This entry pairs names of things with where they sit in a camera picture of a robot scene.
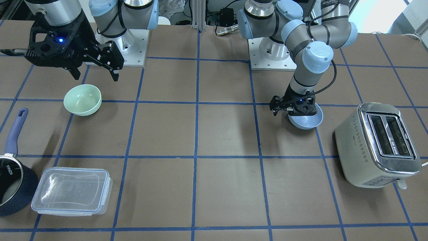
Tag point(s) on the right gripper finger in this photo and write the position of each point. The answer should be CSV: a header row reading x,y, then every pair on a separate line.
x,y
74,71
106,55

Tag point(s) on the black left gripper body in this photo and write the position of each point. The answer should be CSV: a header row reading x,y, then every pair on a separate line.
x,y
277,102

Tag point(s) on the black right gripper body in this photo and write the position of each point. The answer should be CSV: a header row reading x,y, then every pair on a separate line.
x,y
85,37

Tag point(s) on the blue bowl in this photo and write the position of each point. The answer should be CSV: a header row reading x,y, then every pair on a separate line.
x,y
308,122

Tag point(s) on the green bowl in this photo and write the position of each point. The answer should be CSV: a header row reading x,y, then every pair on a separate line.
x,y
83,100

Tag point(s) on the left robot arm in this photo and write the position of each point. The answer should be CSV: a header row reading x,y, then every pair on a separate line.
x,y
310,47

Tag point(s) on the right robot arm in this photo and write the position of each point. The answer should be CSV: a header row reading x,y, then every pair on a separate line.
x,y
112,17

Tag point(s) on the cream toaster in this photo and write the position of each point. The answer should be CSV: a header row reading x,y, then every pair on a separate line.
x,y
375,147

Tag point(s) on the clear plastic container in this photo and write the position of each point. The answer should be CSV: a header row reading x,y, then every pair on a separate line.
x,y
65,191

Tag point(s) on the blue saucepan with lid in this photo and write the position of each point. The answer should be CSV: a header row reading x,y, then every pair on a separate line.
x,y
18,182

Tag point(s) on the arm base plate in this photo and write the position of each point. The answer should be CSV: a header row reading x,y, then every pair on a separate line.
x,y
133,46
265,54

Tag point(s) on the aluminium frame post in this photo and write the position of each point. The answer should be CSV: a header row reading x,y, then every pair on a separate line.
x,y
199,12

